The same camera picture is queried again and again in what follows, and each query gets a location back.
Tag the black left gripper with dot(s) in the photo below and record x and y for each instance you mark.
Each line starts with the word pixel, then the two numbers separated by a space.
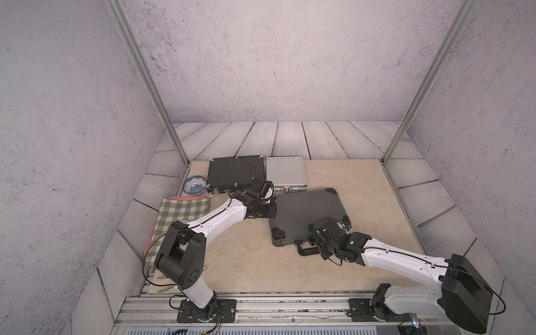
pixel 272 212

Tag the pink cutting board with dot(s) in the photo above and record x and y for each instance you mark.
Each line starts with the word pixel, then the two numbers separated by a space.
pixel 187 198

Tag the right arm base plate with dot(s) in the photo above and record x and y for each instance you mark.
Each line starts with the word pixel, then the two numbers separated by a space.
pixel 366 310

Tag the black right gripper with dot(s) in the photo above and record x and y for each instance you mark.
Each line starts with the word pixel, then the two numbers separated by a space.
pixel 322 252

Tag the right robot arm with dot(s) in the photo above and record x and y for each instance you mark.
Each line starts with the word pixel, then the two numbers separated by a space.
pixel 450 288

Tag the black carbon poker case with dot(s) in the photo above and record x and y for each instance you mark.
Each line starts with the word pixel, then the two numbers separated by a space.
pixel 234 173

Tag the green checked cloth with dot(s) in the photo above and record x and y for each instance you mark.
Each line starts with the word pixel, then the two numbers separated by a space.
pixel 171 211

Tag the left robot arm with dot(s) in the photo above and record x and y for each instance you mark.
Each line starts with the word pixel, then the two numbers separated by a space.
pixel 181 256

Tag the blue floral ceramic bowl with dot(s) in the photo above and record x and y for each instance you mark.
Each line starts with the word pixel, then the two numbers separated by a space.
pixel 195 185

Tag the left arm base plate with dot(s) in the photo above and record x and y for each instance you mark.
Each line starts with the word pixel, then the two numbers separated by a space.
pixel 220 310

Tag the large black poker case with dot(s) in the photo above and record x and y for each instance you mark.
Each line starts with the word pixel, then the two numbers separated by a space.
pixel 295 212

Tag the small silver poker case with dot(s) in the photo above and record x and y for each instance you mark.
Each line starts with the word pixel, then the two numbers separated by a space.
pixel 287 174

